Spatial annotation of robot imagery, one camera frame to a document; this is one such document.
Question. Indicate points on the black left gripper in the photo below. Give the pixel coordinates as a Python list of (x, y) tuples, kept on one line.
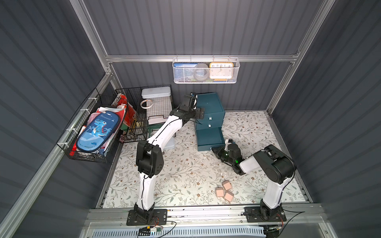
[(194, 112)]

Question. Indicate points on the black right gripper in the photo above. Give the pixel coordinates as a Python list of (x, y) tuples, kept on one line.
[(221, 153)]

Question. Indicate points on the pink plug top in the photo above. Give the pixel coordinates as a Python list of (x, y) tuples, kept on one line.
[(227, 185)]

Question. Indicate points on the pink plug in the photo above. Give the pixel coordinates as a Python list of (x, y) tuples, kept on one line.
[(229, 196), (227, 185), (219, 191)]

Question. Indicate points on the teal drawer cabinet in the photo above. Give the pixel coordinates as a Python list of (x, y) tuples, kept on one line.
[(209, 129)]

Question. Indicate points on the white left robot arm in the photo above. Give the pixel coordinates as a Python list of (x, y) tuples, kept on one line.
[(149, 158)]

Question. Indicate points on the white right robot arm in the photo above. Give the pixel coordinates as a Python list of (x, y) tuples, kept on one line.
[(279, 168)]

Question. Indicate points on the pink plug left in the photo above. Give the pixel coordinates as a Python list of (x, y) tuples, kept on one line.
[(219, 191)]

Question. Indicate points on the light blue flat case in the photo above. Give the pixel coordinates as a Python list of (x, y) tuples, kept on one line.
[(170, 144)]

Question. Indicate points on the pink plug bottom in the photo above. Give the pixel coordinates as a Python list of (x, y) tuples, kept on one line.
[(229, 196)]

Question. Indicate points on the grey plastic box lid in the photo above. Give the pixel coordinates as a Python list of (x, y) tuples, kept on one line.
[(156, 92)]

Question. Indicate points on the blue book in basket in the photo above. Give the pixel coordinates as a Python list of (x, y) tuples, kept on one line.
[(183, 71)]

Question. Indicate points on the grey tape roll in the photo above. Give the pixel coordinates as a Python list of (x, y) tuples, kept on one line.
[(201, 72)]

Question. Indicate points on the yellow alarm clock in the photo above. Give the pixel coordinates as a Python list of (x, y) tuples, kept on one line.
[(221, 70)]

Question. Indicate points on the red patterned bag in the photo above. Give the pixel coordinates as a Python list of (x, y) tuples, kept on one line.
[(121, 101)]

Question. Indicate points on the blue dinosaur pencil case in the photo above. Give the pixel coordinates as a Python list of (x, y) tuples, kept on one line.
[(98, 132)]

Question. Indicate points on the black wire floor crate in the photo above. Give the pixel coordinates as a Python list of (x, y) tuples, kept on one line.
[(151, 114)]

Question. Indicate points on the white wire wall basket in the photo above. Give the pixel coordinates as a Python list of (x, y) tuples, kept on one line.
[(207, 61)]

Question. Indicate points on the black wire side basket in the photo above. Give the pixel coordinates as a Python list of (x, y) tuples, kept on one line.
[(100, 103)]

